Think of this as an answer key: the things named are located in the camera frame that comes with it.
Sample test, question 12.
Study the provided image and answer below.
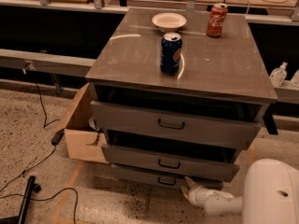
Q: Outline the black floor cable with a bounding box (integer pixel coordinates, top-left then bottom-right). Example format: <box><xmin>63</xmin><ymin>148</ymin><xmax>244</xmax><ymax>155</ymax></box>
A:
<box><xmin>0</xmin><ymin>63</ymin><xmax>79</xmax><ymax>224</ymax></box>

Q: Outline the grey middle drawer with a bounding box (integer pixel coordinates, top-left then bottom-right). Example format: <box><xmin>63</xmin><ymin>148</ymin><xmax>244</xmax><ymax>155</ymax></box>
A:
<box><xmin>102</xmin><ymin>144</ymin><xmax>239</xmax><ymax>182</ymax></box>

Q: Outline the black power adapter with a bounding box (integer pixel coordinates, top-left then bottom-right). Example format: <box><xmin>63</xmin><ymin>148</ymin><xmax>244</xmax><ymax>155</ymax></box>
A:
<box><xmin>51</xmin><ymin>130</ymin><xmax>64</xmax><ymax>146</ymax></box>

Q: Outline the blue pepsi can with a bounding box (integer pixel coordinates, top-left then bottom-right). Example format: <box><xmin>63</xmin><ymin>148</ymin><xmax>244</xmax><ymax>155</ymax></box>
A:
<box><xmin>160</xmin><ymin>33</ymin><xmax>182</xmax><ymax>76</ymax></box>

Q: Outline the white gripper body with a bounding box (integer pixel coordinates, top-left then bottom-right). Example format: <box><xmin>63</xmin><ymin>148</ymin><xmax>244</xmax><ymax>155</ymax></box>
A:
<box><xmin>187</xmin><ymin>186</ymin><xmax>217</xmax><ymax>207</ymax></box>

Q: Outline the grey drawer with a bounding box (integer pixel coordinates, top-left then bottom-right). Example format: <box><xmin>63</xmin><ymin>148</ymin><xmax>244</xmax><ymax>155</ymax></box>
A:
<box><xmin>110</xmin><ymin>163</ymin><xmax>224</xmax><ymax>191</ymax></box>
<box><xmin>91</xmin><ymin>101</ymin><xmax>261</xmax><ymax>149</ymax></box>
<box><xmin>102</xmin><ymin>144</ymin><xmax>239</xmax><ymax>182</ymax></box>

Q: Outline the white bowl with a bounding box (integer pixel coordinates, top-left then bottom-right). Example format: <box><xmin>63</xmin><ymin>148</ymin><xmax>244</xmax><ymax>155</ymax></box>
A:
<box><xmin>152</xmin><ymin>13</ymin><xmax>187</xmax><ymax>33</ymax></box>

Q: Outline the grey metal rail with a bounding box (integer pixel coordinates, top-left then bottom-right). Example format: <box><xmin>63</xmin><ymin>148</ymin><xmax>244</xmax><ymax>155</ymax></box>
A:
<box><xmin>0</xmin><ymin>49</ymin><xmax>95</xmax><ymax>77</ymax></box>

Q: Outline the cardboard box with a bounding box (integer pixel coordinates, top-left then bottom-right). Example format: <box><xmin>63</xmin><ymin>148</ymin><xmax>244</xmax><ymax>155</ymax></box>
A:
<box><xmin>54</xmin><ymin>83</ymin><xmax>107</xmax><ymax>163</ymax></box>

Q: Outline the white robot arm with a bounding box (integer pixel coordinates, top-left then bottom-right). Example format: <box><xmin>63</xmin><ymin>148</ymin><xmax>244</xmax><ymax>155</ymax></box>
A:
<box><xmin>181</xmin><ymin>159</ymin><xmax>299</xmax><ymax>224</ymax></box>

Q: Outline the black stand foot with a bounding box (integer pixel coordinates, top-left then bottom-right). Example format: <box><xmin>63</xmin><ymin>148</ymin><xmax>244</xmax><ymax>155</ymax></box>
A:
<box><xmin>0</xmin><ymin>175</ymin><xmax>41</xmax><ymax>224</ymax></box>

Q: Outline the grey bottom drawer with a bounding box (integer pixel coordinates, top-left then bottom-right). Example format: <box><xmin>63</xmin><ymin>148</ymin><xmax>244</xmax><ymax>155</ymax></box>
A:
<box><xmin>110</xmin><ymin>163</ymin><xmax>224</xmax><ymax>191</ymax></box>

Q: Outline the red coca-cola can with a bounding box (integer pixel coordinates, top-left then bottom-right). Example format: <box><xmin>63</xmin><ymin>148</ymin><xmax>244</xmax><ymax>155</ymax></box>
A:
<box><xmin>206</xmin><ymin>3</ymin><xmax>228</xmax><ymax>37</ymax></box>

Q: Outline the grey top drawer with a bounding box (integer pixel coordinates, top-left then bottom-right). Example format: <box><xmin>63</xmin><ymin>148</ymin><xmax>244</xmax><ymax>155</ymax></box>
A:
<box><xmin>91</xmin><ymin>101</ymin><xmax>261</xmax><ymax>149</ymax></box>

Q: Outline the grey drawer cabinet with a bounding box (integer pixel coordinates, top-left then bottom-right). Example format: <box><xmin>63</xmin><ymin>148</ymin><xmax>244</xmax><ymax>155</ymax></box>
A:
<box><xmin>85</xmin><ymin>7</ymin><xmax>278</xmax><ymax>191</ymax></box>

